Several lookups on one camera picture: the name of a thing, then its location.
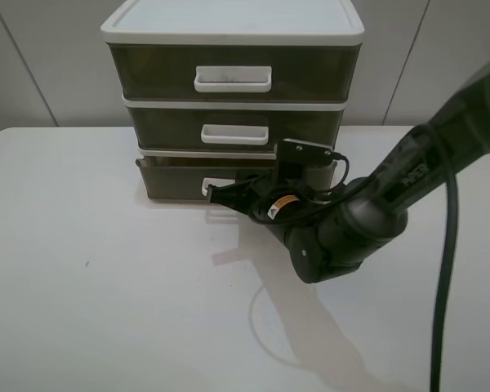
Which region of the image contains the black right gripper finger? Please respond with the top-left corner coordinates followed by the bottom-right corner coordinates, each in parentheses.
top-left (206, 177), bottom-right (263, 198)

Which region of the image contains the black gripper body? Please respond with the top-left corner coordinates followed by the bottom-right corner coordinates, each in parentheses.
top-left (244, 179), bottom-right (323, 246)

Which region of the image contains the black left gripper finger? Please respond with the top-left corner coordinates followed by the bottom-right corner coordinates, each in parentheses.
top-left (207, 194), bottom-right (254, 216)

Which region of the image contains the dark translucent bottom drawer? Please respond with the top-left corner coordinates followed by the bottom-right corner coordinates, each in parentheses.
top-left (134, 154), bottom-right (338, 203)

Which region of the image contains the dark translucent drawer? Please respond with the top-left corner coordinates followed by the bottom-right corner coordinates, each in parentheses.
top-left (109, 44), bottom-right (360, 103)
top-left (134, 154), bottom-right (338, 203)
top-left (128, 108), bottom-right (343, 152)

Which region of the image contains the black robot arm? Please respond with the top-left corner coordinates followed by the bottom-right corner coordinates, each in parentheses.
top-left (205, 63), bottom-right (490, 283)

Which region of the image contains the dark translucent middle drawer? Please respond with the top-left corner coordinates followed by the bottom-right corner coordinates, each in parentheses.
top-left (128, 108), bottom-right (343, 152)

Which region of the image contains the dark translucent top drawer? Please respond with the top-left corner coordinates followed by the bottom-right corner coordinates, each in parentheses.
top-left (109, 44), bottom-right (360, 103)

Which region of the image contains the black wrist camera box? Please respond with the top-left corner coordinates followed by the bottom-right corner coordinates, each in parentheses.
top-left (273, 139), bottom-right (334, 181)

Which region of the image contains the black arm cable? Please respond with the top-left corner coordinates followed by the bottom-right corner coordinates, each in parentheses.
top-left (416, 124), bottom-right (460, 392)

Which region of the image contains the white plastic drawer cabinet frame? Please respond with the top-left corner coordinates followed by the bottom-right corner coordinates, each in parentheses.
top-left (100, 1), bottom-right (364, 158)

